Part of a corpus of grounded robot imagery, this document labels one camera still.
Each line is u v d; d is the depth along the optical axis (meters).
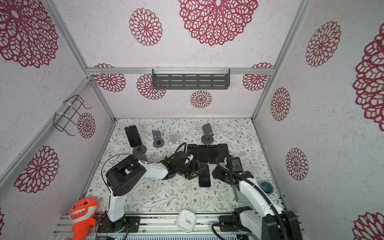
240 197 0.81
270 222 0.41
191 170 0.80
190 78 0.95
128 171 0.57
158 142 1.06
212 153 1.93
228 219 0.76
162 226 0.75
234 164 0.67
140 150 1.01
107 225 0.64
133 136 0.94
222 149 1.03
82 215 0.70
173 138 1.09
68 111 0.78
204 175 0.87
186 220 0.73
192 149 1.03
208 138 1.03
